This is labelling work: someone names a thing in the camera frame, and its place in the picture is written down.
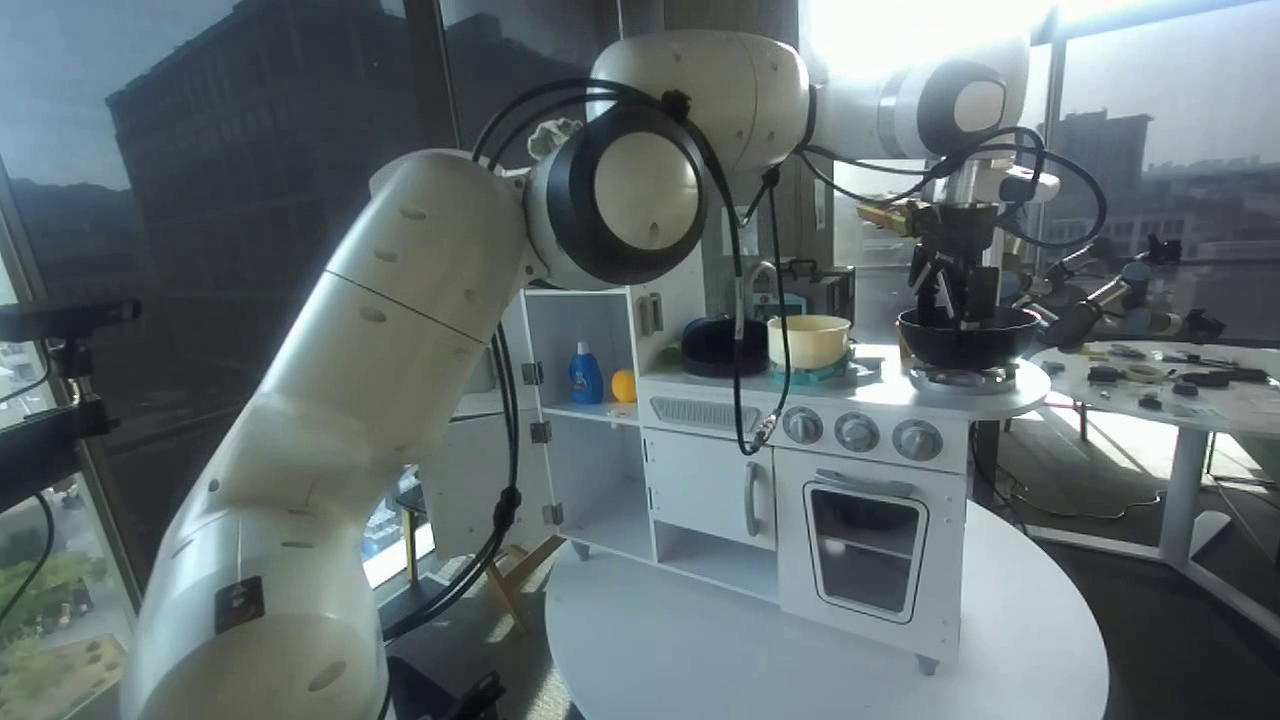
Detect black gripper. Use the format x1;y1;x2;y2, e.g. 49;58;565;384
913;197;1008;334

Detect white bowl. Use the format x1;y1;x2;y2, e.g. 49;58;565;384
765;312;858;375

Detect black wok pan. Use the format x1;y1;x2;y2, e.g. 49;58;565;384
891;305;1044;379

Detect black desk microscope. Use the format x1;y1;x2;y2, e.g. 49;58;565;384
1034;232;1194;352

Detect white background desk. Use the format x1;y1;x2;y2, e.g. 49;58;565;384
1036;337;1280;644

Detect white toy kitchen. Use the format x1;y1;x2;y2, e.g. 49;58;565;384
518;284;1062;680

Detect blue detergent bottle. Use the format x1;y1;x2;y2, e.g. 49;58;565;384
565;337;607;407

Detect round white table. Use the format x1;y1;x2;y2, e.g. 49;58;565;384
540;498;1115;720

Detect short white cabinet door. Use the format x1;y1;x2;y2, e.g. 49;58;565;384
419;403;565;561

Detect wooden stand legs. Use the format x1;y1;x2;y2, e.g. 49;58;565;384
469;531;570;630

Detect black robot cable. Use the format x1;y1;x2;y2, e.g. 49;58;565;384
376;78;1112;644

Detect black camera tripod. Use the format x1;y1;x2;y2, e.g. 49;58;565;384
0;298;144;516

